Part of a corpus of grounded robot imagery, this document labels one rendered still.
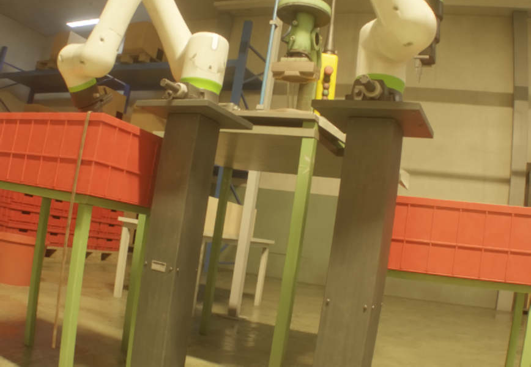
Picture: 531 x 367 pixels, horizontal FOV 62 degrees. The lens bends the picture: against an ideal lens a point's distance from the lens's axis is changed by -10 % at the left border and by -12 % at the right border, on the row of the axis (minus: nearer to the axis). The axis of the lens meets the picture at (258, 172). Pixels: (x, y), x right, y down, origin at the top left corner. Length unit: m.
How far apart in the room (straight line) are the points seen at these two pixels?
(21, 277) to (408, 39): 2.77
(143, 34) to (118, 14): 6.52
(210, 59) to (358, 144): 0.53
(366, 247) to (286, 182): 6.24
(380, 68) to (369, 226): 0.38
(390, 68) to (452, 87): 6.05
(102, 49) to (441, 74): 6.31
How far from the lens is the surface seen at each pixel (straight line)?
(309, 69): 1.79
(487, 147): 7.02
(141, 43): 7.91
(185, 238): 1.38
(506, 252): 1.46
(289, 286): 1.57
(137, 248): 2.08
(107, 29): 1.43
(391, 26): 1.12
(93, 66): 1.40
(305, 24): 1.89
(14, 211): 4.55
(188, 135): 1.40
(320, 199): 7.15
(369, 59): 1.23
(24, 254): 3.25
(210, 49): 1.47
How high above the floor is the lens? 0.59
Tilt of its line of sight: 7 degrees up
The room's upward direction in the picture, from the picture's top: 8 degrees clockwise
